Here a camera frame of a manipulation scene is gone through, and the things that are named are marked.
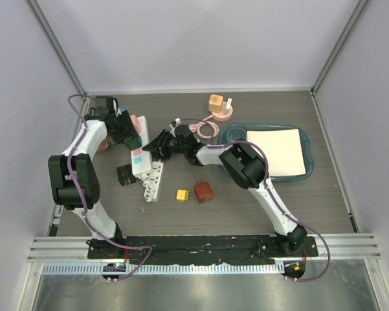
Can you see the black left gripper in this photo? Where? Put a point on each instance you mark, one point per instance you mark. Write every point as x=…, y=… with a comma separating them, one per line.
x=125, y=118

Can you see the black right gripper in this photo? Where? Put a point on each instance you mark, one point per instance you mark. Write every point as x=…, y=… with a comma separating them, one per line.
x=158, y=149

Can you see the pink cube adapter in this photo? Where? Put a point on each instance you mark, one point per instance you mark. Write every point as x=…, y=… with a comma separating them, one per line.
x=136, y=124

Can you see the green dragon cube adapter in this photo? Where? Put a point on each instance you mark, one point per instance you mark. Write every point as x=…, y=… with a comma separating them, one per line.
x=133, y=142

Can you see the long white power strip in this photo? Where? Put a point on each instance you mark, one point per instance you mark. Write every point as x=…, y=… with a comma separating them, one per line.
x=141, y=161

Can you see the black cube adapter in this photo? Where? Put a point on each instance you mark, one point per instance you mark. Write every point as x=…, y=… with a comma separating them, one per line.
x=125, y=175

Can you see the small white usb power strip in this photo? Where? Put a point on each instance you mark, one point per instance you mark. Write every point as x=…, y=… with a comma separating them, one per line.
x=152, y=182

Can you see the yellow usb plug adapter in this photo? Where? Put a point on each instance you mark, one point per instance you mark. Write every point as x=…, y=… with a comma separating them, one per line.
x=183, y=195

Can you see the red carp cube adapter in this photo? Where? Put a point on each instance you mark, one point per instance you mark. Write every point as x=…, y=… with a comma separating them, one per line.
x=203, y=192

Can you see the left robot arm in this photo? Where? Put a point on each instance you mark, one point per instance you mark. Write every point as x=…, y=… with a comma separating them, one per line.
x=73, y=180

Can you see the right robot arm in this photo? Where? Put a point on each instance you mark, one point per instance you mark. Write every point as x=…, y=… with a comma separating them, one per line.
x=248, y=168

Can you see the pink round socket base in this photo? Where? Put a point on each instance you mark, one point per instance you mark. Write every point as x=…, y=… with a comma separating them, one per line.
x=223, y=115

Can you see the white flat plug adapter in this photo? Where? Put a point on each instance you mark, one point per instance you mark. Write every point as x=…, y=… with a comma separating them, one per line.
x=228, y=107

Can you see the teal plastic tray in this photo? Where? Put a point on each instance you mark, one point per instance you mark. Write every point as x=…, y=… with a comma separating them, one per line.
x=304, y=139

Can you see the orange cube adapter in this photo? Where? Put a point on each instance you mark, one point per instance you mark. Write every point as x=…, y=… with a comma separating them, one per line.
x=215, y=103

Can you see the clear glass cup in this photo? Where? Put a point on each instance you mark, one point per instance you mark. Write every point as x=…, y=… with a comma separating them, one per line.
x=236, y=134

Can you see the white paper sheet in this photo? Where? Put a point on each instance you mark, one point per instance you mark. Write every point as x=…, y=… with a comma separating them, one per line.
x=283, y=151

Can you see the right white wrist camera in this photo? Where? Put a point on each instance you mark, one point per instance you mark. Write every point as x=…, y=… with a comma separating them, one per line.
x=174, y=124

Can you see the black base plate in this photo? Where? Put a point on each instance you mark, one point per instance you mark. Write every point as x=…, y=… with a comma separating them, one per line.
x=201, y=250

